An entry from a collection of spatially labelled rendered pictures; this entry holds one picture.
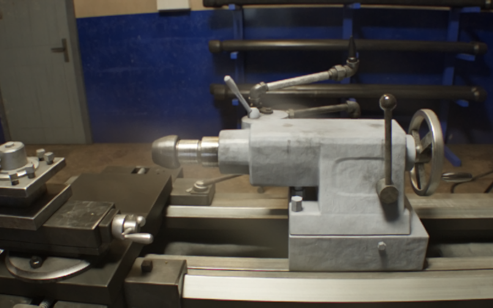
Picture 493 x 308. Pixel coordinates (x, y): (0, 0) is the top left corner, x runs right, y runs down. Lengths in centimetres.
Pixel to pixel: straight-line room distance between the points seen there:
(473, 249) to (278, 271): 67
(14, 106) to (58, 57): 82
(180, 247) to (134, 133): 322
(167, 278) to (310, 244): 34
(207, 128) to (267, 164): 330
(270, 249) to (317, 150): 45
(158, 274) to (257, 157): 36
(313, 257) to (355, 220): 14
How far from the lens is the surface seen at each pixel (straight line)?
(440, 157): 100
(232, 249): 131
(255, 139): 96
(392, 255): 105
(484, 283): 110
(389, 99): 88
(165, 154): 104
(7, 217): 97
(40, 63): 469
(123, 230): 92
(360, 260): 104
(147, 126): 440
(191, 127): 428
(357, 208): 100
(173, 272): 99
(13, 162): 97
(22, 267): 100
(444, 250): 140
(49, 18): 456
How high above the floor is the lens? 148
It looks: 22 degrees down
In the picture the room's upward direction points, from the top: 2 degrees counter-clockwise
